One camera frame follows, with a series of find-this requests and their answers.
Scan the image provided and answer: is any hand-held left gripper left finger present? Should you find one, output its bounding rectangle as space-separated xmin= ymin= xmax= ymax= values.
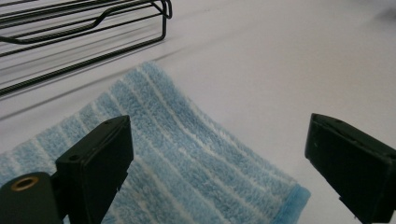
xmin=55 ymin=115 xmax=135 ymax=224

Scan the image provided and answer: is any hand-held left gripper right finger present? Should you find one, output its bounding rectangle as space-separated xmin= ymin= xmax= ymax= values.
xmin=304 ymin=112 xmax=396 ymax=224

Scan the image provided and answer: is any black wire rack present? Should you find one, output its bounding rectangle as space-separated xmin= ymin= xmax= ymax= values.
xmin=0 ymin=0 xmax=173 ymax=97

